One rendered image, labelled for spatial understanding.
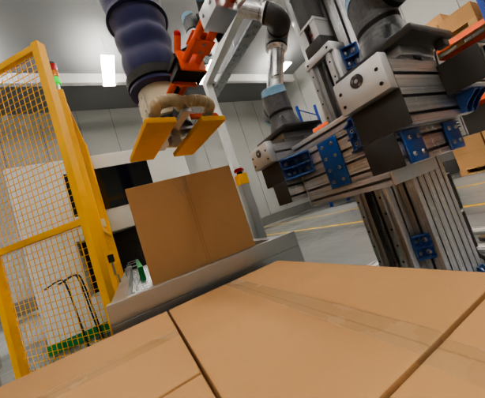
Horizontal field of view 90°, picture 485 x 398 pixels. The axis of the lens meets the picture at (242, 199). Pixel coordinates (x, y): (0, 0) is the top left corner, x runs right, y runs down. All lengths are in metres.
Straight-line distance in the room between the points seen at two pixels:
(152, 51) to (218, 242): 0.73
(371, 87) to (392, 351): 0.56
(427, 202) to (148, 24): 1.19
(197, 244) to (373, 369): 0.71
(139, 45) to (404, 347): 1.09
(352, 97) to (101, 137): 10.17
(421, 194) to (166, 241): 0.92
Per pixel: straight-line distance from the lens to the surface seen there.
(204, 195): 0.95
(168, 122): 0.84
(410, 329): 0.38
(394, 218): 1.03
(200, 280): 0.87
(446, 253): 1.13
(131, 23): 1.16
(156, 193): 0.93
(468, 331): 0.38
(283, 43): 1.51
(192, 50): 0.78
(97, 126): 10.79
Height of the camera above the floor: 0.73
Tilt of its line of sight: 4 degrees up
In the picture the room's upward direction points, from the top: 18 degrees counter-clockwise
